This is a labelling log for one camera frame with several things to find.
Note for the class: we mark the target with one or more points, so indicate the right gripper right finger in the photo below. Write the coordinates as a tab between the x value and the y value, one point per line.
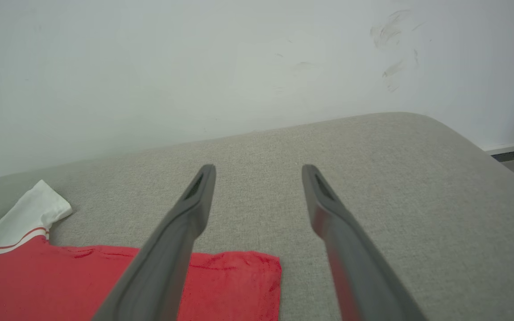
355	263

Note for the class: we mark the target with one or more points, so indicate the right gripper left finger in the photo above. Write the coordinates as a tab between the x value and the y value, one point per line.
167	258

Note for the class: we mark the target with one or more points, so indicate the red and white garment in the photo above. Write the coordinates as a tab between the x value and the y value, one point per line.
51	281

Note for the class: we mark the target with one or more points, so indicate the white skirting board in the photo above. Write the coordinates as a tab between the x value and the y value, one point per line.
509	147

